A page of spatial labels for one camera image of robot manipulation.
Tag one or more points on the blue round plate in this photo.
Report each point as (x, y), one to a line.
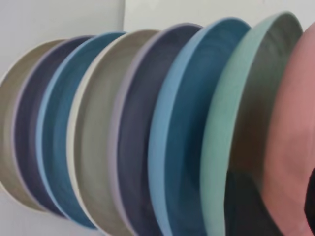
(56, 135)
(177, 135)

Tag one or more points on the pink round plate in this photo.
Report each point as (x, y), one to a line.
(290, 123)

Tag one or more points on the beige round plate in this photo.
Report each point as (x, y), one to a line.
(98, 147)
(12, 123)

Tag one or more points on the green round plate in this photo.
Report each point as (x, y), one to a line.
(221, 123)

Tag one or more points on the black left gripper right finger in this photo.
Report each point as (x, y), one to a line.
(311, 196)

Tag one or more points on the dark purple round plate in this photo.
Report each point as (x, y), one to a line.
(27, 135)
(135, 147)

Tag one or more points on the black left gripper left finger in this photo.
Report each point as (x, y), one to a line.
(246, 211)

